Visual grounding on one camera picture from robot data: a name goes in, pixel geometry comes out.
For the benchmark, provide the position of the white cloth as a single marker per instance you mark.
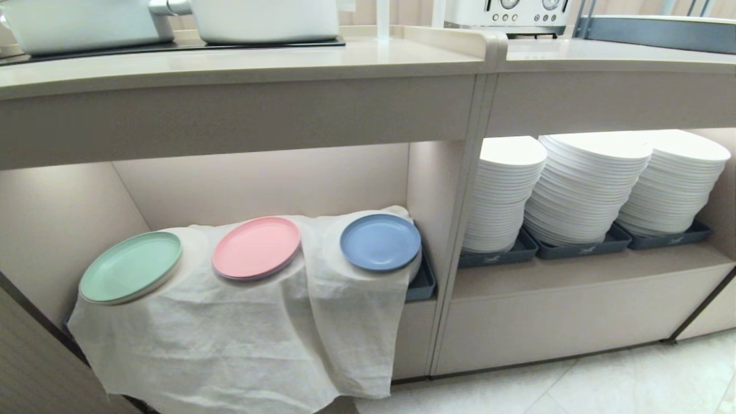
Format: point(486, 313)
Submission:
point(230, 339)

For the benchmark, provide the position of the pink plate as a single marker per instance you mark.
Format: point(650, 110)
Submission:
point(256, 248)

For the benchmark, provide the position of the grey round tray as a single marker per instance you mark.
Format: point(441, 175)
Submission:
point(661, 33)

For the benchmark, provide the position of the blue plate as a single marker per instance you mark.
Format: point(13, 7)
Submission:
point(380, 242)

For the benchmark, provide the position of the black cooktop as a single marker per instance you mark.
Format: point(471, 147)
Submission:
point(172, 47)

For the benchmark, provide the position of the dark grey tray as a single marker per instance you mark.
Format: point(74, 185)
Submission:
point(506, 256)
point(684, 234)
point(598, 246)
point(421, 283)

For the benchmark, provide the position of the beige counter shelf unit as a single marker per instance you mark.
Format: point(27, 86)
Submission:
point(368, 115)

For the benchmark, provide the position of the white toaster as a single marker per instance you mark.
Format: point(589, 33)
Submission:
point(509, 14)

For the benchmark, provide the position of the stack of white plates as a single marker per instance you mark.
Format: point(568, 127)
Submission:
point(502, 195)
point(673, 190)
point(581, 190)

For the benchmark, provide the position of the green plate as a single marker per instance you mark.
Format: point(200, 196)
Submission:
point(130, 268)

